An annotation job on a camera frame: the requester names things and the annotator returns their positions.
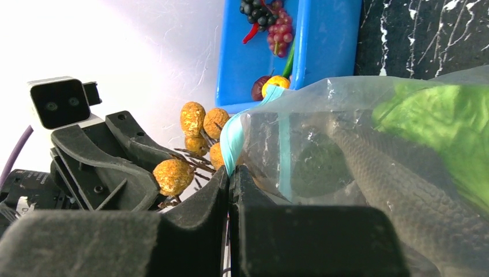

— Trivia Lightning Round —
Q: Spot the green toy lettuce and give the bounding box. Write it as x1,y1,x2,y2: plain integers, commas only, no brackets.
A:
372,83,488,213

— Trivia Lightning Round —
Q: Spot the blue plastic bin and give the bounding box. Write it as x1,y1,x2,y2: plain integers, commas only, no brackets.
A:
215,0,362,114

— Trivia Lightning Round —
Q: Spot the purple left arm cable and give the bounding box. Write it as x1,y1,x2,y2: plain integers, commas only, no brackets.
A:
0,125,35,188

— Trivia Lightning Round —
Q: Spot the red pink grape bunch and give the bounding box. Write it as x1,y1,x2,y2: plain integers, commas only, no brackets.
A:
266,1,294,58

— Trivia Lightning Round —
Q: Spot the dark red toy plum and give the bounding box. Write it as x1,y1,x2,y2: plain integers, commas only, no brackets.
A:
251,75,271,101

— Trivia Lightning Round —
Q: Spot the grey toy fish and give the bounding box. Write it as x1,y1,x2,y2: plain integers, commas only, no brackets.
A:
325,113,488,276

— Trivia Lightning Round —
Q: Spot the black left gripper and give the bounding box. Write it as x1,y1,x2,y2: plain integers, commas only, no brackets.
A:
1,111,183,230

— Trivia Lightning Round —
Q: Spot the clear zip top bag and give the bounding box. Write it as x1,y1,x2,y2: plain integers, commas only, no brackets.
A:
219,65,488,276

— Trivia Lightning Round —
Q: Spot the green toy avocado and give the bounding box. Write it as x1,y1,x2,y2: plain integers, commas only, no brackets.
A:
291,143,353,198

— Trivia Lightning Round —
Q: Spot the red toy chili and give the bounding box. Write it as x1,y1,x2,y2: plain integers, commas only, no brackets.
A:
242,23,259,44

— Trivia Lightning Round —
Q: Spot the yellow toy lemon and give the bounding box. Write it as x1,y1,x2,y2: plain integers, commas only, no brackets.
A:
261,75,291,98

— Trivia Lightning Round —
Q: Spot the black toy grape bunch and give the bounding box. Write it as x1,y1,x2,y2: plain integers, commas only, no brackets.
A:
239,0,282,32

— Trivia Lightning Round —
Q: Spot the green toy bean pod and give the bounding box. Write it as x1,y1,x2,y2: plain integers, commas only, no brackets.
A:
282,40,295,78

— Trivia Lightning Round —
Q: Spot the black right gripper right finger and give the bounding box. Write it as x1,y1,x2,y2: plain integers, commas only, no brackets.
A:
230,167,410,276

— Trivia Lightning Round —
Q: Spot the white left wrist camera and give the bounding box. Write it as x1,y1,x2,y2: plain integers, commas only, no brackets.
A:
27,76,103,133

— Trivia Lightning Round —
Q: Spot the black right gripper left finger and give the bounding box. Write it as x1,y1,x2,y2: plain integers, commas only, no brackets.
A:
1,169,228,276

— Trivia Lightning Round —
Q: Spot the brown longan fruit bunch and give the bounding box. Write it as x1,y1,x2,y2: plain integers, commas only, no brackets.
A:
153,102,230,209

